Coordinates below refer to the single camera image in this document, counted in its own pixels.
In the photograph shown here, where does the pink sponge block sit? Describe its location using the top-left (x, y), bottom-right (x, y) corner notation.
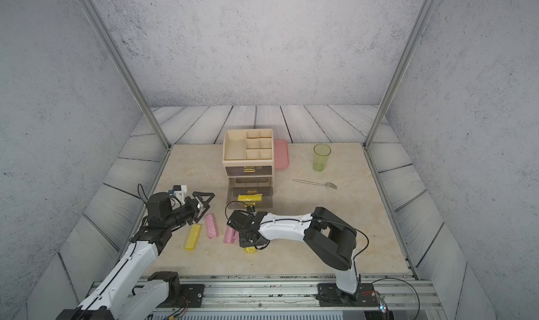
top-left (274, 139), bottom-right (289, 170)

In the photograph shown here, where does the yellow bag roll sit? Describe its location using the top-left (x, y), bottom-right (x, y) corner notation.
top-left (185, 224), bottom-right (202, 251)
top-left (237, 194), bottom-right (263, 202)
top-left (244, 246), bottom-right (258, 254)

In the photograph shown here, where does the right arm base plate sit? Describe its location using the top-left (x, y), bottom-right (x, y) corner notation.
top-left (316, 283), bottom-right (380, 307)

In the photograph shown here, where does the pink bag roll middle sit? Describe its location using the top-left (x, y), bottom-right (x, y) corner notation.
top-left (224, 226), bottom-right (237, 244)

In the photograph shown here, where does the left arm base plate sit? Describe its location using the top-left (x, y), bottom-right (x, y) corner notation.
top-left (168, 284), bottom-right (205, 309)

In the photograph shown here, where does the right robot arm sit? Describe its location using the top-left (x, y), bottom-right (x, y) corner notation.
top-left (227, 207), bottom-right (360, 298)

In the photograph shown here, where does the green translucent cup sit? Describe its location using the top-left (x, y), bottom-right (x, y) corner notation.
top-left (312, 143), bottom-right (332, 172)

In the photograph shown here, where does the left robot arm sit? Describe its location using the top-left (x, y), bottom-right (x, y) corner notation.
top-left (58, 192), bottom-right (215, 319)

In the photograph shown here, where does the aluminium frame post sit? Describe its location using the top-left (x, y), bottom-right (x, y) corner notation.
top-left (77, 0), bottom-right (171, 152)
top-left (364, 0), bottom-right (436, 150)

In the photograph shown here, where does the pink bag roll left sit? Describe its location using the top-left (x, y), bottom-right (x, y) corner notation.
top-left (205, 213), bottom-right (219, 239)

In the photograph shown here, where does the metal spoon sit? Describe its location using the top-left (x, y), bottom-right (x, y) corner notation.
top-left (293, 179), bottom-right (338, 189)

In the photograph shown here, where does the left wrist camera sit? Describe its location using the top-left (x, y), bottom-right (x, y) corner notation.
top-left (168, 185), bottom-right (188, 204)

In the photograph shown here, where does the right aluminium frame post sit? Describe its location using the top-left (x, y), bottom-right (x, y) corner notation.
top-left (364, 0), bottom-right (436, 150)

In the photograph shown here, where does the transparent drawer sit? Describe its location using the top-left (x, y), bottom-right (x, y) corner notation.
top-left (225, 166), bottom-right (273, 178)
top-left (227, 177), bottom-right (273, 211)

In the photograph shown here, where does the left aluminium frame post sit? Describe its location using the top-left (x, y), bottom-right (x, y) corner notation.
top-left (77, 0), bottom-right (171, 152)

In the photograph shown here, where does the beige drawer organizer cabinet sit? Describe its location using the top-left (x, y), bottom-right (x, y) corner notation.
top-left (222, 129), bottom-right (275, 175)

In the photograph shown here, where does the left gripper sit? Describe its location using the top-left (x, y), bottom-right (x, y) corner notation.
top-left (163, 192), bottom-right (214, 232)

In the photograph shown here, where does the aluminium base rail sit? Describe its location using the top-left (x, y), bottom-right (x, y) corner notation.
top-left (179, 275), bottom-right (447, 319)

